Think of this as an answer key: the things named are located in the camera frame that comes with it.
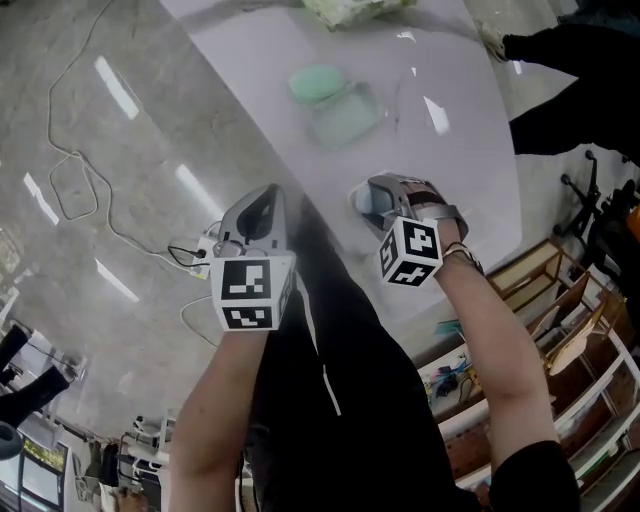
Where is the person's right hand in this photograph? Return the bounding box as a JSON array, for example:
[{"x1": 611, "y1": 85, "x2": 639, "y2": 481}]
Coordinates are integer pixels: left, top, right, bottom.
[{"x1": 405, "y1": 180, "x2": 450, "y2": 208}]

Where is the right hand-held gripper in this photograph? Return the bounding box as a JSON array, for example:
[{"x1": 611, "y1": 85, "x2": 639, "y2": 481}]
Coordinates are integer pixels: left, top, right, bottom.
[{"x1": 349, "y1": 174, "x2": 470, "y2": 290}]

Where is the black office chair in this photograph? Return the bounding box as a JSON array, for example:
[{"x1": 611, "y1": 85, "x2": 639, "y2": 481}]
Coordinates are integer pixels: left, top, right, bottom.
[{"x1": 552, "y1": 149, "x2": 640, "y2": 296}]

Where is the wooden shelf rack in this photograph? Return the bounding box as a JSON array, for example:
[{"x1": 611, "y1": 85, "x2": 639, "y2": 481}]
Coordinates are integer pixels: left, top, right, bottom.
[{"x1": 487, "y1": 238, "x2": 636, "y2": 451}]

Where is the white metal shelf rack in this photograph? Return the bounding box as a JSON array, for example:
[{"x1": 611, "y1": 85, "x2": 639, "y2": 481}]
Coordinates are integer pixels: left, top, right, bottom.
[{"x1": 439, "y1": 299, "x2": 640, "y2": 512}]

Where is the person's left forearm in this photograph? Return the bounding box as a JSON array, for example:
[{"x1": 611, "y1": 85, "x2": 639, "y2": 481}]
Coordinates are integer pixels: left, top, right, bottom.
[{"x1": 168, "y1": 319, "x2": 274, "y2": 512}]

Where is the person's right forearm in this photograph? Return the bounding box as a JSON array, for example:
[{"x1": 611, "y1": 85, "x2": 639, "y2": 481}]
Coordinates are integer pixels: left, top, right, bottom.
[{"x1": 433, "y1": 222, "x2": 561, "y2": 484}]

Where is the green and white packet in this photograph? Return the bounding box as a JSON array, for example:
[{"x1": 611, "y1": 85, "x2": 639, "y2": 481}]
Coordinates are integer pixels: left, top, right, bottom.
[{"x1": 301, "y1": 0, "x2": 418, "y2": 32}]

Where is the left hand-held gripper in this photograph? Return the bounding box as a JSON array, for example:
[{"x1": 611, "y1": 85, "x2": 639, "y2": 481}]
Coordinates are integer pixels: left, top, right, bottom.
[{"x1": 208, "y1": 183, "x2": 298, "y2": 332}]

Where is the white power strip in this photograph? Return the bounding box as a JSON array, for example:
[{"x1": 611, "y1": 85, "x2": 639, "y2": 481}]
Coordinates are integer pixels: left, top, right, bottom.
[{"x1": 187, "y1": 233, "x2": 225, "y2": 281}]

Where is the clear plastic soap dish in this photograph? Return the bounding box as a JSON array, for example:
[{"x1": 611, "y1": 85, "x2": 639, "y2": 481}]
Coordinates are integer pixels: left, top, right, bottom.
[{"x1": 305, "y1": 81, "x2": 387, "y2": 150}]

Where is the person's black clothing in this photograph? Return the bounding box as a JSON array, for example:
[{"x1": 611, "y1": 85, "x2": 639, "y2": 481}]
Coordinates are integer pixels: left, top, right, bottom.
[{"x1": 243, "y1": 198, "x2": 582, "y2": 512}]

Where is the green bar of soap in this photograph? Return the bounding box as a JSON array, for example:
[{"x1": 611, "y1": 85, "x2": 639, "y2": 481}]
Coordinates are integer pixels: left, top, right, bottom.
[{"x1": 288, "y1": 63, "x2": 347, "y2": 107}]

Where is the wrist bracelet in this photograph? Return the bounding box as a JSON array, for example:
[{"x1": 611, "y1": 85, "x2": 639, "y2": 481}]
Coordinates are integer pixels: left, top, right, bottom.
[{"x1": 442, "y1": 241, "x2": 485, "y2": 276}]

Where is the white floor cable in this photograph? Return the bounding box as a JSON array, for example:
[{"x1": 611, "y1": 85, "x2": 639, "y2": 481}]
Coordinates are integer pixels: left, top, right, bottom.
[{"x1": 45, "y1": 0, "x2": 201, "y2": 274}]

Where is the computer monitor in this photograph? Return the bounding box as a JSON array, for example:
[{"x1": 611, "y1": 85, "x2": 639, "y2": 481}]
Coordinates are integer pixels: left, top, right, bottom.
[{"x1": 14, "y1": 434, "x2": 69, "y2": 512}]

